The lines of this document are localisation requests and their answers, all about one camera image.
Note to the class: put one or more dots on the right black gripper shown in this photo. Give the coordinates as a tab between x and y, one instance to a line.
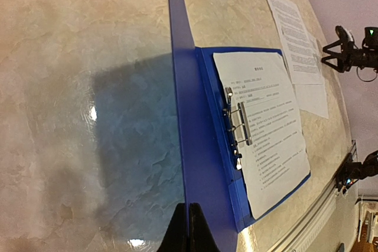
349	52

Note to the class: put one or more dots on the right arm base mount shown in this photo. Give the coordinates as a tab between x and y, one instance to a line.
351	172

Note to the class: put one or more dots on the white paper sheet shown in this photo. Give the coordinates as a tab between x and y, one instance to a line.
313	97

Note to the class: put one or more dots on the aluminium front rail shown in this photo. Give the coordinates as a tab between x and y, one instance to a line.
330	224

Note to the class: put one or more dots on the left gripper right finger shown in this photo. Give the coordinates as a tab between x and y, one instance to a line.
200	237

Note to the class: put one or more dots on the blue file folder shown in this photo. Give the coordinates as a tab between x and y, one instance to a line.
209	178

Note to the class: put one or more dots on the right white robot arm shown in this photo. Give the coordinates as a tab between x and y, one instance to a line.
367	54

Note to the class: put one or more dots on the printed paper sheet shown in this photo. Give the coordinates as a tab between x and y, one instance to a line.
274	158
297	49

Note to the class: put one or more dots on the folder metal clip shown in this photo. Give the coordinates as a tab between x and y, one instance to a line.
237	125

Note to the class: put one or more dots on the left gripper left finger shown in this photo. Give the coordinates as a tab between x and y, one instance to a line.
176	238

